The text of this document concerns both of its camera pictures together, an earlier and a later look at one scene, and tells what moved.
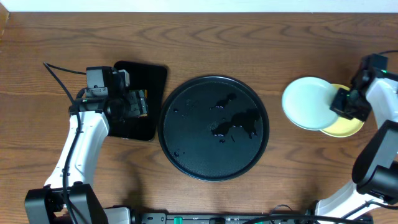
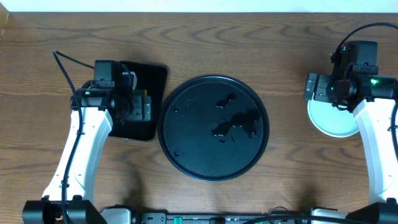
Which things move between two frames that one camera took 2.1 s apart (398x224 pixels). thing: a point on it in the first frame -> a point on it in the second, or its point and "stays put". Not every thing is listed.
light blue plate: (306, 102) -> (331, 121)
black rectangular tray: (152, 78) stays put
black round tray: (213, 128) stays put
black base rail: (158, 218) stays put
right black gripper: (336, 105) -> (320, 93)
